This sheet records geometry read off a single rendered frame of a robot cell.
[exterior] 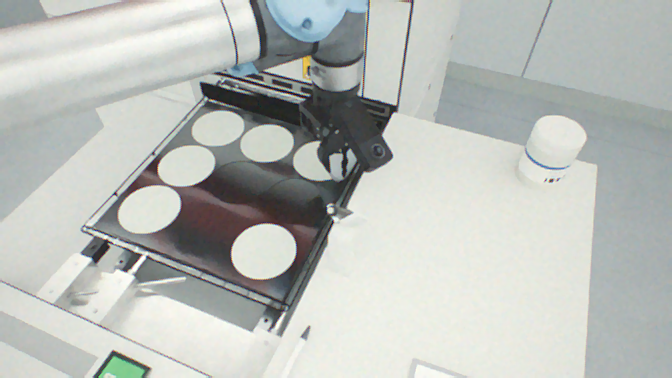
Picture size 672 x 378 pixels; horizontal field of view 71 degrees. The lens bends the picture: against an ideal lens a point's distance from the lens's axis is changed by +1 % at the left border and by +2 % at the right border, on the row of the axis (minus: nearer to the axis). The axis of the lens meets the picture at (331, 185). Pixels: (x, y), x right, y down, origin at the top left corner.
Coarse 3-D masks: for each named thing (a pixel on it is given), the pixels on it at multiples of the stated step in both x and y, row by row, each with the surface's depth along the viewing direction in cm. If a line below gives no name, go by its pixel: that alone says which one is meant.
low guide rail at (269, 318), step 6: (342, 186) 88; (264, 312) 71; (270, 312) 71; (276, 312) 71; (264, 318) 71; (270, 318) 71; (276, 318) 72; (258, 324) 70; (264, 324) 70; (270, 324) 70; (258, 330) 69; (264, 330) 70
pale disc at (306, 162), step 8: (312, 144) 88; (296, 152) 86; (304, 152) 87; (312, 152) 87; (296, 160) 85; (304, 160) 85; (312, 160) 85; (296, 168) 84; (304, 168) 84; (312, 168) 84; (320, 168) 84; (304, 176) 83; (312, 176) 83; (320, 176) 83; (328, 176) 83
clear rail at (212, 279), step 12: (84, 228) 75; (108, 240) 74; (120, 240) 74; (132, 252) 73; (144, 252) 72; (156, 252) 72; (168, 264) 71; (180, 264) 71; (204, 276) 69; (216, 276) 69; (228, 288) 68; (240, 288) 68; (252, 300) 68; (264, 300) 67; (276, 300) 67
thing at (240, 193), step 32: (288, 128) 91; (160, 160) 85; (224, 160) 85; (288, 160) 85; (128, 192) 80; (192, 192) 80; (224, 192) 80; (256, 192) 80; (288, 192) 80; (320, 192) 80; (96, 224) 76; (192, 224) 76; (224, 224) 76; (256, 224) 76; (288, 224) 76; (320, 224) 76; (192, 256) 72; (224, 256) 72; (256, 288) 68; (288, 288) 69
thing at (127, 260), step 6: (144, 246) 80; (126, 252) 78; (120, 258) 78; (126, 258) 78; (132, 258) 78; (138, 258) 80; (114, 264) 77; (120, 264) 77; (126, 264) 77; (132, 264) 79; (108, 270) 76; (114, 270) 76; (120, 270) 76; (126, 270) 78
